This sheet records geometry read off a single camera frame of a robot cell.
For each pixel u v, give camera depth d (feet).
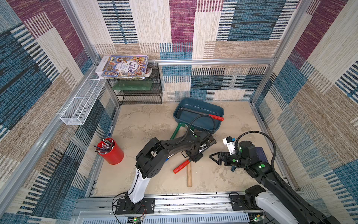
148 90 3.77
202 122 3.66
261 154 2.99
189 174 2.71
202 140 2.40
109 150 2.75
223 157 2.34
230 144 2.39
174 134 3.24
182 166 2.77
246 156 2.01
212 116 3.35
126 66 2.62
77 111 2.32
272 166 1.84
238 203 2.40
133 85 3.12
